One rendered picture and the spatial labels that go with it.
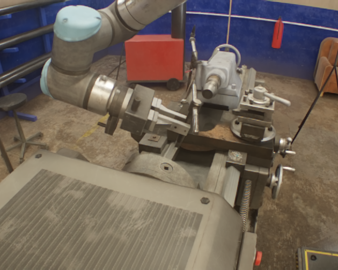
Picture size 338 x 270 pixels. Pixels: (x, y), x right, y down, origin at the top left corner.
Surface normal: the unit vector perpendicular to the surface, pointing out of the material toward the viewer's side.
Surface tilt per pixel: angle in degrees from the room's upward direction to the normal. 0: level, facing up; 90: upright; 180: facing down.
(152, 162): 2
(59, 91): 99
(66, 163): 0
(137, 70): 90
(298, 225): 0
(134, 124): 94
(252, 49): 90
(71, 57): 104
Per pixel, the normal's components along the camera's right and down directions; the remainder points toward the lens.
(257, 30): -0.33, 0.52
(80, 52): 0.51, 0.72
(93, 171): 0.00, -0.84
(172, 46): 0.02, 0.55
